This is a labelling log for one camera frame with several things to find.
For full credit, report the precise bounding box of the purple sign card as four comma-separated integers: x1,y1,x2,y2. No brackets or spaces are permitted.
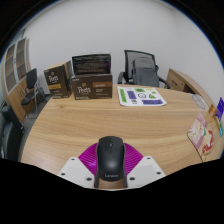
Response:
214,96,224,122

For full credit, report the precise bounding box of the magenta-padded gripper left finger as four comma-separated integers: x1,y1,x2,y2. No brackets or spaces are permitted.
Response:
57,142,99,189

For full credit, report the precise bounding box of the tall brown cardboard box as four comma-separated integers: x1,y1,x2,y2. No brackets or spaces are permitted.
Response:
43,60,74,100

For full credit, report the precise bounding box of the small orange box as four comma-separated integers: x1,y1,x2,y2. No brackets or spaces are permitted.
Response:
208,104,218,118

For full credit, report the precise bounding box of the black mesh office chair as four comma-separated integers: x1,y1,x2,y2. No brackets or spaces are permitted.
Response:
117,49,171,90

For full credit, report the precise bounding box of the round patterned white disc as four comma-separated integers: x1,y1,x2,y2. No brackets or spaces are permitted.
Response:
191,93,209,111

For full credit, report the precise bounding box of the grey backpack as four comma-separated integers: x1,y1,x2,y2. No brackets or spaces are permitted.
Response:
131,56,161,88

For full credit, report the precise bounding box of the wooden shelf unit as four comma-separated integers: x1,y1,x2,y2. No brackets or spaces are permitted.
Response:
0,37,33,125

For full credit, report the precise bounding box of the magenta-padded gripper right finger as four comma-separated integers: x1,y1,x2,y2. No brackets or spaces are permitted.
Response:
123,142,167,189

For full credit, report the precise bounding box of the black cardboard box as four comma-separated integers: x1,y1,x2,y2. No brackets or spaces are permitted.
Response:
71,52,112,76

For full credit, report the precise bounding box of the white green purple sticker sheet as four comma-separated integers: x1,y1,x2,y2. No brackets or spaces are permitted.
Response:
116,85,168,108

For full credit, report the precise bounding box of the wide brown cardboard box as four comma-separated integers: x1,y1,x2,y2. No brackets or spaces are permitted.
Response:
70,73,114,101

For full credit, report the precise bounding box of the black leather sofa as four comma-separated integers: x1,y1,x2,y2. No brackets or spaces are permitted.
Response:
0,105,25,160

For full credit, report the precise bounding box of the black visitor chair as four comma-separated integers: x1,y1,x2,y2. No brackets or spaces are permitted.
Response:
20,68,47,116

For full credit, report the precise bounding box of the cartoon print mouse pad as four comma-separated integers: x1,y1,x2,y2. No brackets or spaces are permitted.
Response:
186,112,214,163

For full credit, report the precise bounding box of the wooden side cabinet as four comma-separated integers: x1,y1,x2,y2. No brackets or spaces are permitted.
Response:
165,67,214,106

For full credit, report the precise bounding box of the black computer mouse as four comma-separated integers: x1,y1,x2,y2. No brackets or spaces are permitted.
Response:
95,135,127,183

